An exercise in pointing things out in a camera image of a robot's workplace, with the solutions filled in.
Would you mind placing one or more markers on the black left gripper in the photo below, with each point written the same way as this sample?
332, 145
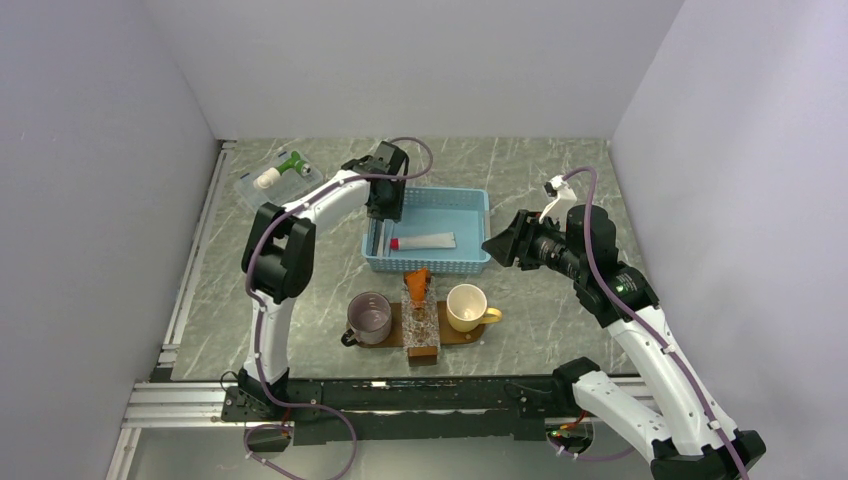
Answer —
396, 210

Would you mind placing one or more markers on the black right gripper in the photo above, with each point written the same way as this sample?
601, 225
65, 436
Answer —
518, 240

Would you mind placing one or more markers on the light blue plastic basket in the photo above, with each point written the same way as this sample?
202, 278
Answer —
431, 210

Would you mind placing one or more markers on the white toothpaste tube red cap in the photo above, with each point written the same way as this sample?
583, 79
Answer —
445, 240

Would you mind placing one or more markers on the yellow mug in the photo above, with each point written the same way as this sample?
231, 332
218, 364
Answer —
467, 308

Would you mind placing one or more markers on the orange toothpaste tube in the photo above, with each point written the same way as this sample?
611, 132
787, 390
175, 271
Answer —
417, 283

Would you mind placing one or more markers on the brown oval wooden tray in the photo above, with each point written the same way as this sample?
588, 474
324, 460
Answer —
448, 335

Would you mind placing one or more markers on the purple grey mug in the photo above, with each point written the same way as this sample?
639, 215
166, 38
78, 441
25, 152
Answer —
369, 320

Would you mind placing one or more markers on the clear acrylic holder wooden base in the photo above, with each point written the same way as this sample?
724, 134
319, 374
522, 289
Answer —
420, 329

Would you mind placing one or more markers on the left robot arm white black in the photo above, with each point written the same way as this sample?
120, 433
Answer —
278, 260

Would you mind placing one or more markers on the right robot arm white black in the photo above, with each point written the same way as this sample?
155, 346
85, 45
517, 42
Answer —
688, 435

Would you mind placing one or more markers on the clear plastic storage box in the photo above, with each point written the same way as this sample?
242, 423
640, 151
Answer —
290, 187

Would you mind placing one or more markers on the green white toy bottle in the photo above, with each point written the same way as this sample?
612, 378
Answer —
291, 161

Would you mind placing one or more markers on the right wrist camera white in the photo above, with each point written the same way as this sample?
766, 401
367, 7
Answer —
563, 198

